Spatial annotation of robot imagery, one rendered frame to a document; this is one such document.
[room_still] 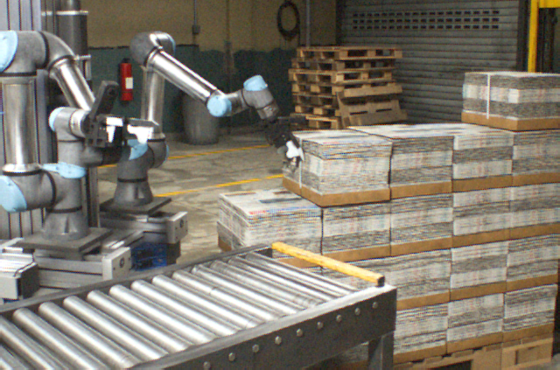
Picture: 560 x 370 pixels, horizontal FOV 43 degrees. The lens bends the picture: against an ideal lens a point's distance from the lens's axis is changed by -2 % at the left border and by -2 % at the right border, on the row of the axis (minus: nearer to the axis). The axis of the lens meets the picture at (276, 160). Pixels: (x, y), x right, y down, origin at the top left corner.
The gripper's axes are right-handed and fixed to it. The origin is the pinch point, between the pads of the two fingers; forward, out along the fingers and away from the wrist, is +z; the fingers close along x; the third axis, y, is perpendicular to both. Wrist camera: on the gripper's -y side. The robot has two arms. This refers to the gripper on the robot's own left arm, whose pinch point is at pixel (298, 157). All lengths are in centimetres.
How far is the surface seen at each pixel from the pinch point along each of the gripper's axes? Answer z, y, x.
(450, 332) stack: 96, -17, 17
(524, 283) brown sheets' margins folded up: 100, -58, 17
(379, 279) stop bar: 7, 23, 93
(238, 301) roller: -9, 57, 89
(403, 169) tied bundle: 21.1, -29.1, 17.8
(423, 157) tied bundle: 21.9, -38.9, 17.2
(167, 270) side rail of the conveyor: -15, 67, 61
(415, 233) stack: 47, -22, 17
